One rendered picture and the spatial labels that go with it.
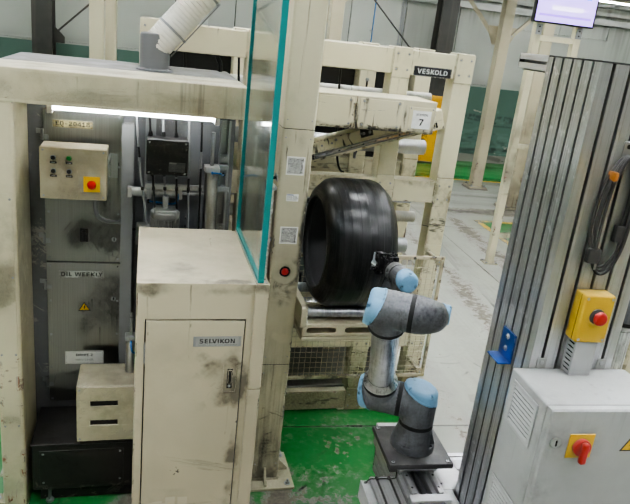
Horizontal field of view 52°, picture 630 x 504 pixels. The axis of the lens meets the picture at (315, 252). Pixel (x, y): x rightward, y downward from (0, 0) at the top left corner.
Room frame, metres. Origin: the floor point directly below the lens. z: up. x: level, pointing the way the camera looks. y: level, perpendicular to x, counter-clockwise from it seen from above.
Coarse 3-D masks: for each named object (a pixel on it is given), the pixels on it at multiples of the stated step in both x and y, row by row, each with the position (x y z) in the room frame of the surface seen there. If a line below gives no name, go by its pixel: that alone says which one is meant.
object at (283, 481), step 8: (280, 456) 2.73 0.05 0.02; (280, 472) 2.61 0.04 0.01; (288, 472) 2.62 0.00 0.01; (256, 480) 2.53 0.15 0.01; (272, 480) 2.55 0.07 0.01; (280, 480) 2.55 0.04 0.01; (288, 480) 2.54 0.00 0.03; (256, 488) 2.48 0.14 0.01; (264, 488) 2.48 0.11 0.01; (272, 488) 2.49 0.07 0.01; (280, 488) 2.50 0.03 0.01; (288, 488) 2.51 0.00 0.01
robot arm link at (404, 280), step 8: (392, 272) 2.17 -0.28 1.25; (400, 272) 2.13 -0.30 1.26; (408, 272) 2.11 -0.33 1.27; (392, 280) 2.15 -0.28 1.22; (400, 280) 2.09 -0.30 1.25; (408, 280) 2.10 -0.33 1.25; (416, 280) 2.11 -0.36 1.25; (392, 288) 2.13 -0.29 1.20; (400, 288) 2.09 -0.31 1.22; (408, 288) 2.10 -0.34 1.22
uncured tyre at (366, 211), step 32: (320, 192) 2.67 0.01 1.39; (352, 192) 2.58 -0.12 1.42; (384, 192) 2.64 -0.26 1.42; (320, 224) 2.94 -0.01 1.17; (352, 224) 2.46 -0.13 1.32; (384, 224) 2.50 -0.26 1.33; (320, 256) 2.90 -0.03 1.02; (352, 256) 2.42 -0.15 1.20; (320, 288) 2.51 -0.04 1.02; (352, 288) 2.45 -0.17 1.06
